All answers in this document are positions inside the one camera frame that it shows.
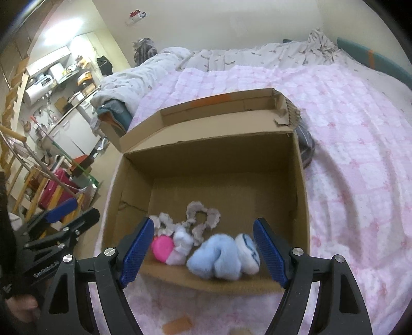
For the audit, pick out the grey printed quilt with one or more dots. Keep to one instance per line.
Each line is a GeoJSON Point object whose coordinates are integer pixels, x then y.
{"type": "Point", "coordinates": [141, 77]}

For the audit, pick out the pink bow-print blanket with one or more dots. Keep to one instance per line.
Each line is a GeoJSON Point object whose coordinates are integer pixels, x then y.
{"type": "Point", "coordinates": [354, 129]}

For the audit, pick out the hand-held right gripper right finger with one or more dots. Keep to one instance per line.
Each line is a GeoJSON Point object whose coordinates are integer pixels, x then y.
{"type": "Point", "coordinates": [270, 253]}

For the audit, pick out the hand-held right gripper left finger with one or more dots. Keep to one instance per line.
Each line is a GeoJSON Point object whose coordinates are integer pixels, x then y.
{"type": "Point", "coordinates": [138, 251]}

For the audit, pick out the yellow wooden rack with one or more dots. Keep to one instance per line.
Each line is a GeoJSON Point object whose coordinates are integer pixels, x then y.
{"type": "Point", "coordinates": [32, 193]}

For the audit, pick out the white printed bed sheet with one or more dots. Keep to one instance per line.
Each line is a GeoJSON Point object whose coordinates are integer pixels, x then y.
{"type": "Point", "coordinates": [389, 87]}

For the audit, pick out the grey patterned hanging garment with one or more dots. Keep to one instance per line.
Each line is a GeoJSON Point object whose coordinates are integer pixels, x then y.
{"type": "Point", "coordinates": [144, 51]}

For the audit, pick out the teal mat with orange band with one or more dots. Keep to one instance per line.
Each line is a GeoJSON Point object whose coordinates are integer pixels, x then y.
{"type": "Point", "coordinates": [363, 54]}

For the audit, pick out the person's left hand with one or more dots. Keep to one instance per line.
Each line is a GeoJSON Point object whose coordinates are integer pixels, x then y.
{"type": "Point", "coordinates": [22, 307]}

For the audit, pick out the white wall cabinet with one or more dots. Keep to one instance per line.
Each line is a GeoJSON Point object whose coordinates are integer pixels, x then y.
{"type": "Point", "coordinates": [48, 59]}

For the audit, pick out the orange tube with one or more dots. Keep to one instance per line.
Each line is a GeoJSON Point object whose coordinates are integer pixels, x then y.
{"type": "Point", "coordinates": [176, 325]}

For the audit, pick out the white water heater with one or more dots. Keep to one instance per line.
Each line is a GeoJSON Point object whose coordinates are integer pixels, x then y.
{"type": "Point", "coordinates": [35, 93]}

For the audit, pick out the white fluffy sock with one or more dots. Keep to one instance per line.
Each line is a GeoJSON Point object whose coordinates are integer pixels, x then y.
{"type": "Point", "coordinates": [182, 243]}

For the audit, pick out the brown cardboard box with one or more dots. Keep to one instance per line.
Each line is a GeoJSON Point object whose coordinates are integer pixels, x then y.
{"type": "Point", "coordinates": [209, 167]}

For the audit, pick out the white wall fixture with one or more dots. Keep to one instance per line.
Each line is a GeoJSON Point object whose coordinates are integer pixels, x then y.
{"type": "Point", "coordinates": [135, 17]}

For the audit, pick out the pale ruffled scrunchie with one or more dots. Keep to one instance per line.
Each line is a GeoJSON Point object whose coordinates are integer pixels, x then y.
{"type": "Point", "coordinates": [210, 215]}

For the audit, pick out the black hanging garment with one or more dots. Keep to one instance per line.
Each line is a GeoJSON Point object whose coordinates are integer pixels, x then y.
{"type": "Point", "coordinates": [104, 66]}

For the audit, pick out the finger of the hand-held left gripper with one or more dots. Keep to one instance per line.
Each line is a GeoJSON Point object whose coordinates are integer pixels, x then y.
{"type": "Point", "coordinates": [59, 209]}
{"type": "Point", "coordinates": [83, 220]}

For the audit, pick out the light blue plush toy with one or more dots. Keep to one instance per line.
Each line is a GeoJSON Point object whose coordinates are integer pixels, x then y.
{"type": "Point", "coordinates": [212, 257]}

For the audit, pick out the red storage box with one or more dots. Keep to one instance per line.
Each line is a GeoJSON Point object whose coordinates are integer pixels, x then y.
{"type": "Point", "coordinates": [53, 190]}

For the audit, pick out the dark grey striped cloth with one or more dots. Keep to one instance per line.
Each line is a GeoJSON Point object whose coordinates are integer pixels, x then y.
{"type": "Point", "coordinates": [305, 145]}

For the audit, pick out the white and blue sock ball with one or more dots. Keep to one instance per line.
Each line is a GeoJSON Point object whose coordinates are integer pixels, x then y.
{"type": "Point", "coordinates": [246, 254]}

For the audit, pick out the brown bedside box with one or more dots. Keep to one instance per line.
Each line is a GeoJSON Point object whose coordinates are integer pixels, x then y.
{"type": "Point", "coordinates": [111, 133]}

